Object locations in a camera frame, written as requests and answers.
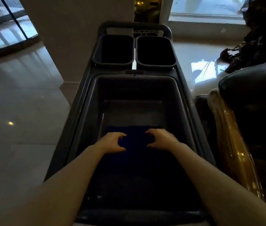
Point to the grey plastic service cart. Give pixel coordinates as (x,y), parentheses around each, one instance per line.
(81,101)

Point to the person's right thumb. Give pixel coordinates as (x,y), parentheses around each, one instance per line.
(151,144)

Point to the person's right forearm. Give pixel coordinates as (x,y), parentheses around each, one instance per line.
(213,185)

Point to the dark blue cloth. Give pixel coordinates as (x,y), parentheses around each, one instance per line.
(135,138)

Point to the person's right hand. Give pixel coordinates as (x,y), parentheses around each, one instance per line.
(166,141)

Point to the large grey plastic tub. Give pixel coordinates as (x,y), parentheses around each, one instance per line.
(135,96)

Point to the white framed window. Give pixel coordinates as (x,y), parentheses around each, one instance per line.
(206,9)

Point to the dark leafy plant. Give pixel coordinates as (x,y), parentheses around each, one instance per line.
(260,37)

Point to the person's left hand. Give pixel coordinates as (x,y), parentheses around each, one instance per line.
(109,143)

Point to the person's left forearm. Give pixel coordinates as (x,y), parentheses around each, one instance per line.
(60,185)

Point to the person's left thumb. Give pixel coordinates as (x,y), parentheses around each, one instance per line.
(121,150)

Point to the black framed glass door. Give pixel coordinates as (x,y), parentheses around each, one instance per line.
(8,23)

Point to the small black bin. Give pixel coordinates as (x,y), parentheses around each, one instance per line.
(114,49)
(155,50)

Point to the gold planter base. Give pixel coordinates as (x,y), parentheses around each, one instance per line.
(232,143)

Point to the glossy black round planter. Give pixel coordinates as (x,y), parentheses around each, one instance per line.
(255,110)

